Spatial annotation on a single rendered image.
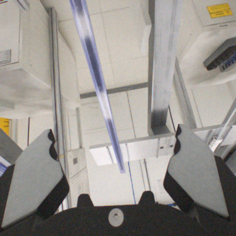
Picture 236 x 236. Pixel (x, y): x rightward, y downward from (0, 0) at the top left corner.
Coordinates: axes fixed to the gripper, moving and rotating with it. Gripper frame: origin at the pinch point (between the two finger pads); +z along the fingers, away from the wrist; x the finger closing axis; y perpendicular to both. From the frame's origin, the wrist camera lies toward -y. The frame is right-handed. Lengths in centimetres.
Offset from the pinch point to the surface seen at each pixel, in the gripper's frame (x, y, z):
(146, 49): 6.5, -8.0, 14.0
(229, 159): 46, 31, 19
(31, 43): -41, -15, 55
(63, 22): -39, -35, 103
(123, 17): 9, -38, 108
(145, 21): 5.2, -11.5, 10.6
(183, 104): 36, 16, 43
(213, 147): 21.9, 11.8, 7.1
